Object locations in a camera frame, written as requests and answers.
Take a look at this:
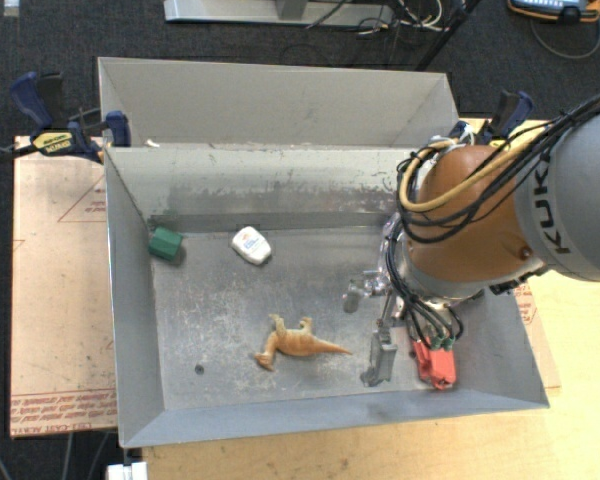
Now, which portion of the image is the white plastic packet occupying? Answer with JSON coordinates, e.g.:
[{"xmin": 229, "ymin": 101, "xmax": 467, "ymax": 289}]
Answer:
[{"xmin": 230, "ymin": 225, "xmax": 273, "ymax": 267}]

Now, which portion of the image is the dark green block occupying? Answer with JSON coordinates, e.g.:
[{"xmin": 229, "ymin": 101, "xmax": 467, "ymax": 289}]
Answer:
[{"xmin": 147, "ymin": 225, "xmax": 185, "ymax": 263}]

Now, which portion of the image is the grey metal bin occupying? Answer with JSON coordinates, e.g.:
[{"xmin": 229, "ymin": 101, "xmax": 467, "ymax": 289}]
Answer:
[{"xmin": 97, "ymin": 56, "xmax": 551, "ymax": 450}]

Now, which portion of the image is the orange toy dinosaur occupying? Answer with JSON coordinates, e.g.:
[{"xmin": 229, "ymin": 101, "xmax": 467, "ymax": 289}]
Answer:
[{"xmin": 253, "ymin": 313, "xmax": 354, "ymax": 373}]

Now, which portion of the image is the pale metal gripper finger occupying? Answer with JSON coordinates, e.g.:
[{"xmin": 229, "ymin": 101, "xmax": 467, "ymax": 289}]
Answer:
[
  {"xmin": 342, "ymin": 269, "xmax": 391, "ymax": 315},
  {"xmin": 360, "ymin": 316, "xmax": 400, "ymax": 389}
]

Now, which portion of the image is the red box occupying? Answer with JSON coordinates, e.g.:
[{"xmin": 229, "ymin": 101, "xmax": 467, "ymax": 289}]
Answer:
[{"xmin": 411, "ymin": 339, "xmax": 458, "ymax": 392}]

